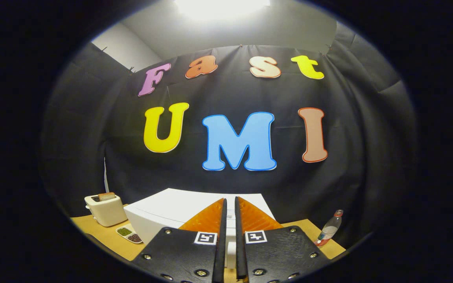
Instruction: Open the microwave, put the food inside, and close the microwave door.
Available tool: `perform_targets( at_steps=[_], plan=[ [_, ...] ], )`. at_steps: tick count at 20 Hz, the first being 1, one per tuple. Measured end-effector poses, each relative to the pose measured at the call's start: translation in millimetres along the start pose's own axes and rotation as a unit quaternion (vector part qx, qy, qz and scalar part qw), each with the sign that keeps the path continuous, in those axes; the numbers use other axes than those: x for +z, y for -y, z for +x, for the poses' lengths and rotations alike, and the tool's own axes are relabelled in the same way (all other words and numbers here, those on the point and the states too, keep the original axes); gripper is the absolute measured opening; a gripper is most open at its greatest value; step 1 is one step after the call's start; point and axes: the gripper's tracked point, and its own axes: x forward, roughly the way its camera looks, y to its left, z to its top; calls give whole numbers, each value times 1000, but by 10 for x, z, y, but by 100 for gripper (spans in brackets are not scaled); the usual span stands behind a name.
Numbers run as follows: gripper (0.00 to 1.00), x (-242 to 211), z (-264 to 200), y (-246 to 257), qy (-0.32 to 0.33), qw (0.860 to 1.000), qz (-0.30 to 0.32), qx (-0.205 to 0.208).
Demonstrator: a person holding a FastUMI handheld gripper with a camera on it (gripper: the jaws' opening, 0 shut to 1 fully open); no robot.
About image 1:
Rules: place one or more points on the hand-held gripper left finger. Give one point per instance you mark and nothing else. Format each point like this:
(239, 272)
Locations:
(220, 251)

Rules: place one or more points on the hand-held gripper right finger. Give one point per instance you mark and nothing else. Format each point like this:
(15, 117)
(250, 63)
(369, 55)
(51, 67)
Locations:
(240, 255)

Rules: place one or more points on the white microwave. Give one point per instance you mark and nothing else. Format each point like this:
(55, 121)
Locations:
(163, 212)

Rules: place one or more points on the clear bottle with red label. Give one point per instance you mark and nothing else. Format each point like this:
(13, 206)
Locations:
(328, 230)

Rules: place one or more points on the divided white snack dish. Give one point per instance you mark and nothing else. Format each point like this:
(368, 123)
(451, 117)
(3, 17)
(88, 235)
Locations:
(129, 234)

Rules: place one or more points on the cream white toaster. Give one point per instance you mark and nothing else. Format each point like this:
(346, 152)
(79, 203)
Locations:
(106, 212)

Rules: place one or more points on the toast slice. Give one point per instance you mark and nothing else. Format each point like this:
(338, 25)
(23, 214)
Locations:
(106, 196)

